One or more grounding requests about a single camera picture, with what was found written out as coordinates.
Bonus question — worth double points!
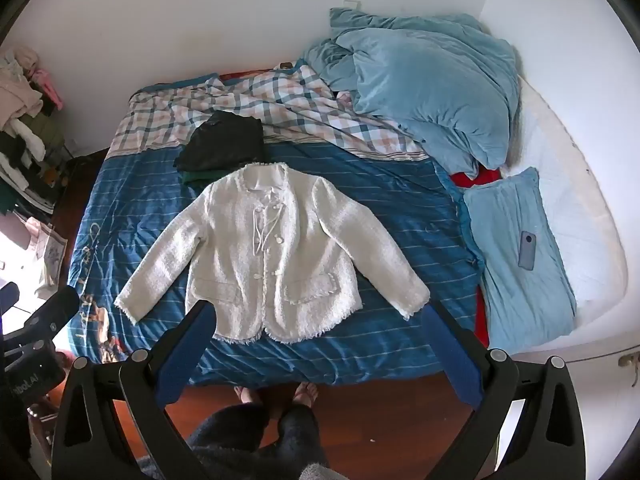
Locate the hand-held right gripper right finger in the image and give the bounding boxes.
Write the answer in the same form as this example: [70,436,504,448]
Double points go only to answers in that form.
[422,301,587,480]

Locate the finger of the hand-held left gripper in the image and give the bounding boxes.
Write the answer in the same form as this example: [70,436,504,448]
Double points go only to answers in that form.
[20,285,81,342]

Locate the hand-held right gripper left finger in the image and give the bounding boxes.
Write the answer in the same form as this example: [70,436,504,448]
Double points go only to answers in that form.
[51,301,217,480]

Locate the white tweed jacket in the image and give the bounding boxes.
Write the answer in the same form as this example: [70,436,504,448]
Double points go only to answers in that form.
[114,162,432,345]

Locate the pile of hanging clothes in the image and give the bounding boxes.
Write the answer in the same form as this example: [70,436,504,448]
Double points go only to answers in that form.
[0,45,66,216]

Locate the printed tote bag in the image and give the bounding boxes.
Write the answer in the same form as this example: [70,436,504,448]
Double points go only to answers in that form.
[22,217,68,286]

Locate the light blue pillow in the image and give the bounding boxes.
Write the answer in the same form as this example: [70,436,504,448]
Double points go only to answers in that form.
[462,166,577,352]

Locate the person's left leg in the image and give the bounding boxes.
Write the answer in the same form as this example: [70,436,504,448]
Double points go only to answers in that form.
[187,384,273,463]

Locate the person's leg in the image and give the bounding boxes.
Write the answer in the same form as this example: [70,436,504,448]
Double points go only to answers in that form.
[277,381,331,471]
[187,384,273,463]

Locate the grey smartphone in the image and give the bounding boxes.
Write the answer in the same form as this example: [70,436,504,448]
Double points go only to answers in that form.
[518,231,538,271]

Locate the person's right leg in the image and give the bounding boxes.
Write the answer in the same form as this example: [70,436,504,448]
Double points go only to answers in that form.
[277,381,331,471]

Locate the blue striped bed sheet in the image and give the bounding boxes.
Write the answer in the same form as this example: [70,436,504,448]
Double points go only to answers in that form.
[67,142,488,388]

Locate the green folded garment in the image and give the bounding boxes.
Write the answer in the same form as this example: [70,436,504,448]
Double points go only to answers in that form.
[181,170,228,186]

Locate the red sheet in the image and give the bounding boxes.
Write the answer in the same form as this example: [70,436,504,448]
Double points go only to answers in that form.
[450,166,502,348]

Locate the white mattress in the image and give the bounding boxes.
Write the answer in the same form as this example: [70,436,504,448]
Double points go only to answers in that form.
[500,77,628,351]

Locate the black folded garment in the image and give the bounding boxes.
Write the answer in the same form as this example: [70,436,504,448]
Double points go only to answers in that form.
[174,111,267,172]

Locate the plaid blanket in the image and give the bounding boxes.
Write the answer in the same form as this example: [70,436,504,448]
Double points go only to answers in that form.
[109,66,431,161]

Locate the light blue duvet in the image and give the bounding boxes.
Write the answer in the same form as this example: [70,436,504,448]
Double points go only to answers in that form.
[299,7,522,178]

